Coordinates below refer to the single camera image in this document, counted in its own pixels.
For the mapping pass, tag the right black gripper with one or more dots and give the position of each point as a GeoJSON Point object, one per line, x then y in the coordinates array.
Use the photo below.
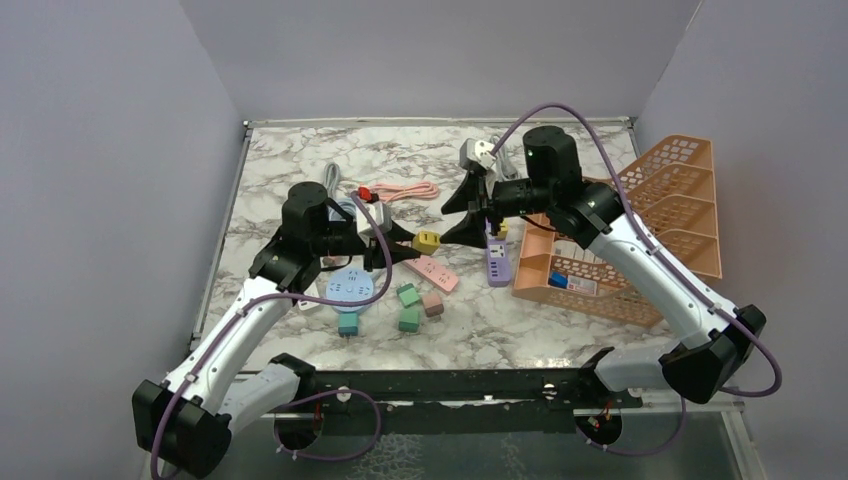
{"type": "Point", "coordinates": [469, 231]}

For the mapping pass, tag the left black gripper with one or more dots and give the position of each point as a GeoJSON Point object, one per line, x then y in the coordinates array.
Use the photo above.
{"type": "Point", "coordinates": [399, 252]}

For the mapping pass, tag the yellow plug adapter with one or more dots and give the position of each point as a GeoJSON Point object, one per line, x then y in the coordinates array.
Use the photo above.
{"type": "Point", "coordinates": [502, 231]}
{"type": "Point", "coordinates": [426, 242]}

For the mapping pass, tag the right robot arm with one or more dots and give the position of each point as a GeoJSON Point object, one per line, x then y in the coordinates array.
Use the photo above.
{"type": "Point", "coordinates": [715, 336]}

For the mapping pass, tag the green plug adapter upper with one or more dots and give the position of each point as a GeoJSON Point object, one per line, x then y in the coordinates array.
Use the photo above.
{"type": "Point", "coordinates": [408, 295]}

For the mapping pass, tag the green plug adapter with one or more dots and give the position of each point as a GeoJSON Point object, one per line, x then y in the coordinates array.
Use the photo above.
{"type": "Point", "coordinates": [409, 320]}
{"type": "Point", "coordinates": [408, 295]}

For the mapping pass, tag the pink plug adapter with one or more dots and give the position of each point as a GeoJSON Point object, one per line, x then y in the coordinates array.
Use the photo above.
{"type": "Point", "coordinates": [432, 304]}

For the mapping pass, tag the green plug adapter lower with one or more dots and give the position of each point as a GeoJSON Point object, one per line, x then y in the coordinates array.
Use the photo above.
{"type": "Point", "coordinates": [409, 320]}

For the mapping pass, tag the teal plug adapter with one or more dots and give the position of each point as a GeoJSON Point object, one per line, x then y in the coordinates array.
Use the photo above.
{"type": "Point", "coordinates": [348, 324]}

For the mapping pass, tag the pink power strip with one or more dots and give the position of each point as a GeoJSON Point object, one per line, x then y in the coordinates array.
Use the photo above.
{"type": "Point", "coordinates": [433, 272]}

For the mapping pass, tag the purple power strip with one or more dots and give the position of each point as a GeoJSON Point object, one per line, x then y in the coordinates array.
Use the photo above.
{"type": "Point", "coordinates": [499, 271]}

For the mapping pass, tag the round blue power strip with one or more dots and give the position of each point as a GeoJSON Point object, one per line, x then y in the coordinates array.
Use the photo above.
{"type": "Point", "coordinates": [349, 285]}

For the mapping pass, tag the blue small box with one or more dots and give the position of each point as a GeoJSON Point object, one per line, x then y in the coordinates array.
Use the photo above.
{"type": "Point", "coordinates": [557, 280]}

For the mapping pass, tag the white power strip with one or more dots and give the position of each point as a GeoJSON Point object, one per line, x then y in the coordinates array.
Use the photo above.
{"type": "Point", "coordinates": [307, 305]}

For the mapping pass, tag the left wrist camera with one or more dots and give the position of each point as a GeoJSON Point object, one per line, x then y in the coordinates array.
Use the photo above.
{"type": "Point", "coordinates": [372, 217]}

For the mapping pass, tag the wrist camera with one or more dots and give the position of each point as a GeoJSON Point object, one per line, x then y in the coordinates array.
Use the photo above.
{"type": "Point", "coordinates": [476, 155]}
{"type": "Point", "coordinates": [372, 217]}

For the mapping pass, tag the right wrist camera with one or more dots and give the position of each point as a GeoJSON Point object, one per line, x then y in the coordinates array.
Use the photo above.
{"type": "Point", "coordinates": [476, 155]}

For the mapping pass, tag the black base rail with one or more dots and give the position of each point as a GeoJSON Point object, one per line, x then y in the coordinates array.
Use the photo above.
{"type": "Point", "coordinates": [372, 403]}

